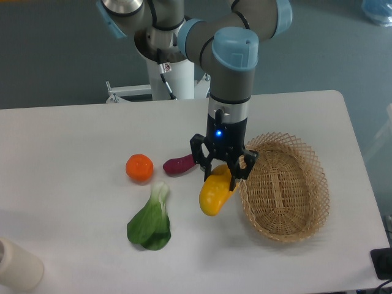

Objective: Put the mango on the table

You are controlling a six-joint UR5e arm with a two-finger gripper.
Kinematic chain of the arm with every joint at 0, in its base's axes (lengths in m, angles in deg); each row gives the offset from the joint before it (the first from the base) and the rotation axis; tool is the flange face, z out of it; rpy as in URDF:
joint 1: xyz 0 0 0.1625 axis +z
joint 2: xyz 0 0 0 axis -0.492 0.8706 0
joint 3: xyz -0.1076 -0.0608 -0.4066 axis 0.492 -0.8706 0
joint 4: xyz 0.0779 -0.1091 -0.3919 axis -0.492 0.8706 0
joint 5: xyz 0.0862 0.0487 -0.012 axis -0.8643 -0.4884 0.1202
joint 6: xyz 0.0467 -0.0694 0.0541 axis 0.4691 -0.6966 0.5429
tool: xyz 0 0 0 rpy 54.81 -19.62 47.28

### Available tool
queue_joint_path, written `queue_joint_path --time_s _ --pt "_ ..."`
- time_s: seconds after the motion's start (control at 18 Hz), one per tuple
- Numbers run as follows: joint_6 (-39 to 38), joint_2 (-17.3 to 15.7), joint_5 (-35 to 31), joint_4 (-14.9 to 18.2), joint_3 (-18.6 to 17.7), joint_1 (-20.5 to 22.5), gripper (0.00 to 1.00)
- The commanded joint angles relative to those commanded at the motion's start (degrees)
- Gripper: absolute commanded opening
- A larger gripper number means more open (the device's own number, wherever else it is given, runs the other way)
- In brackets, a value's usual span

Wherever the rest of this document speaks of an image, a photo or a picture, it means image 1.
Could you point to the yellow mango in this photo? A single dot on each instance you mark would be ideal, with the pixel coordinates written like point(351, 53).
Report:
point(216, 191)

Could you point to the green bok choy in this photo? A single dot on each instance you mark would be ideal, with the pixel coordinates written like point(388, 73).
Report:
point(150, 227)

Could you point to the blue plastic bag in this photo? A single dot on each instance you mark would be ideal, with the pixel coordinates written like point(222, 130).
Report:
point(378, 11)

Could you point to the white metal base frame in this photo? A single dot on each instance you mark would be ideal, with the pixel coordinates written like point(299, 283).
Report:
point(144, 93)

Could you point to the woven bamboo basket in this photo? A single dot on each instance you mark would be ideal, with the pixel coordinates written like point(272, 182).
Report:
point(285, 197)

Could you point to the purple sweet potato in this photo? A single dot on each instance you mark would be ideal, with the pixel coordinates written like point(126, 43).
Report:
point(178, 166)

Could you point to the cream cylinder container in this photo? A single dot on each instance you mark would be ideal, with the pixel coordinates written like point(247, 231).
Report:
point(20, 269)

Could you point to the black device at edge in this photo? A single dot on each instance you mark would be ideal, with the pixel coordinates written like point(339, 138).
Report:
point(381, 259)

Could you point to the orange tangerine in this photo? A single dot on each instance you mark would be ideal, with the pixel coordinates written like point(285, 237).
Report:
point(139, 167)

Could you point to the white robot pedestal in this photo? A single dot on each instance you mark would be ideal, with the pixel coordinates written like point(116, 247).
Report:
point(171, 74)

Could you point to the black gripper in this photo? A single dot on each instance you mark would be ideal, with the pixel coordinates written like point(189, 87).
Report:
point(227, 140)

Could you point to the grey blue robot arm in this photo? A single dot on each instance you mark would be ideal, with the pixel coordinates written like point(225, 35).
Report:
point(226, 50)

